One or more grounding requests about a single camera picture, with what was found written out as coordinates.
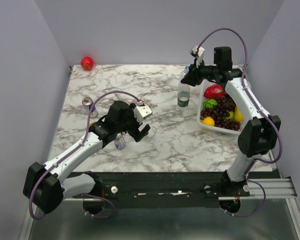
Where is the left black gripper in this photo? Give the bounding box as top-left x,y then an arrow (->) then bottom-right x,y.
116,103 -> 151,142

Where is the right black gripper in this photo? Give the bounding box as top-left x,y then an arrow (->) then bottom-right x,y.
180,58 -> 219,87

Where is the clear unlabeled plastic bottle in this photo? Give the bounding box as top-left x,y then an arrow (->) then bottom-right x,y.
179,68 -> 191,83

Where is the green label water bottle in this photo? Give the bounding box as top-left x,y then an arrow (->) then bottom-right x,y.
177,82 -> 191,108

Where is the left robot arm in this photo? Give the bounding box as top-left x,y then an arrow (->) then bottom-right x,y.
23,100 -> 153,214

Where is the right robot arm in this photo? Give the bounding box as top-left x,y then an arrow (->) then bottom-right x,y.
181,45 -> 281,196

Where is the red dragon fruit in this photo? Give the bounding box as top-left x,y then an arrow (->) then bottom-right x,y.
203,84 -> 226,99

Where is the tilted silver drink can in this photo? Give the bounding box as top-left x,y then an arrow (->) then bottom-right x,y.
113,133 -> 126,150

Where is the green striped ball fruit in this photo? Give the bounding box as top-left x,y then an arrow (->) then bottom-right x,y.
202,98 -> 218,109

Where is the white plastic fruit basket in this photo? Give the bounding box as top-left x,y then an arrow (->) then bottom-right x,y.
197,77 -> 255,135

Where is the dark purple grape bunch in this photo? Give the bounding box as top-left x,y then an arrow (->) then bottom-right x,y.
199,94 -> 242,132

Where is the orange fruit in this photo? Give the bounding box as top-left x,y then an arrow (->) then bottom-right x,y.
200,116 -> 215,126

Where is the upright red bull can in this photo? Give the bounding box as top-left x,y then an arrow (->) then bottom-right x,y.
81,96 -> 98,119

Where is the red apple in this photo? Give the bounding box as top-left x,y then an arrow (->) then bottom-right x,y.
80,56 -> 94,71

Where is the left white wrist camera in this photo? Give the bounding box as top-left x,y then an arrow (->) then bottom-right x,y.
133,105 -> 153,124

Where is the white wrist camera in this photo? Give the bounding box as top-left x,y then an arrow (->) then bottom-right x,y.
133,105 -> 153,124
190,45 -> 205,68

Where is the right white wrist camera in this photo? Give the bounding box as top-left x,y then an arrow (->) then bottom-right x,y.
190,45 -> 205,68

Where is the black mounting base rail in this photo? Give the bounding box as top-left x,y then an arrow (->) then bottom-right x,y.
74,172 -> 250,209

